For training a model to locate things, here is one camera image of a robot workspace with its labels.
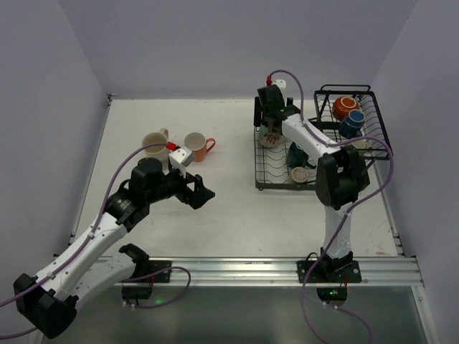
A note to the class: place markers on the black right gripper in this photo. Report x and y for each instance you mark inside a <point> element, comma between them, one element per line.
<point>257,112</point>

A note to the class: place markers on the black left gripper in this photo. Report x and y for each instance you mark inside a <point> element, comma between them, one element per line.
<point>188,190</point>

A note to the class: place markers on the tall floral cream mug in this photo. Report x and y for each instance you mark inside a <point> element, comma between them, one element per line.
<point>270,134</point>

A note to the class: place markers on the orange ceramic mug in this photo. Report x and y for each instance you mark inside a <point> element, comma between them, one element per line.
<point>199,145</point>

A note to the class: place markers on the beige ceramic mug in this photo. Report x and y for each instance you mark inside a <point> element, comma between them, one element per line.
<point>156,145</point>

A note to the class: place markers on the teal ceramic cup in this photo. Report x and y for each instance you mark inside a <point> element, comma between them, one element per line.
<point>297,157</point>

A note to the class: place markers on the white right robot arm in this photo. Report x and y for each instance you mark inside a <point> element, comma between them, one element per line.
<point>340,177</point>

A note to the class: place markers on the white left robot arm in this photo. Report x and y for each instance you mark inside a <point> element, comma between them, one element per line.
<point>51,298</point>

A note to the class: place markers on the small beige patterned cup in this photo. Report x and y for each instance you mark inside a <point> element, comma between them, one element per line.
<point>299,175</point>

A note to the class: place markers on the orange round mug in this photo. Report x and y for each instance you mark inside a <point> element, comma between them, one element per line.
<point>342,106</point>

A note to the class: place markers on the blue round mug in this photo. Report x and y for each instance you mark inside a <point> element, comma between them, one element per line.
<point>352,123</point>

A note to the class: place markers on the cream round mug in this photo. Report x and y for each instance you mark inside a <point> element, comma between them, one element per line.
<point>360,144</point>

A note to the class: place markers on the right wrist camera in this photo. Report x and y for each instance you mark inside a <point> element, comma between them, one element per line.
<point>280,83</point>

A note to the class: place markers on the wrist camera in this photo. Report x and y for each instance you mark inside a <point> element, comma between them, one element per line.
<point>179,158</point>
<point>280,83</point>

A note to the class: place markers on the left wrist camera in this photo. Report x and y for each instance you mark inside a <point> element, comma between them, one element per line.
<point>179,158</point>

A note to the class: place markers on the black wire dish rack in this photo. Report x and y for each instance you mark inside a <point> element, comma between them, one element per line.
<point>289,145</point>

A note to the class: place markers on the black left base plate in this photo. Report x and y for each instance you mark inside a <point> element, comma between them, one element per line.
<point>151,271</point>

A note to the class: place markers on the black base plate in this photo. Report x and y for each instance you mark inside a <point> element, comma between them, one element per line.
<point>341,270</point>
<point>151,271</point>

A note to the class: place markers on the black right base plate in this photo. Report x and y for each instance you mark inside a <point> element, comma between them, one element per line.
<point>341,270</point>

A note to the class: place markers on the aluminium mounting rail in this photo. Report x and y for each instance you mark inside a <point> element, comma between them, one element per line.
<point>282,272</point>

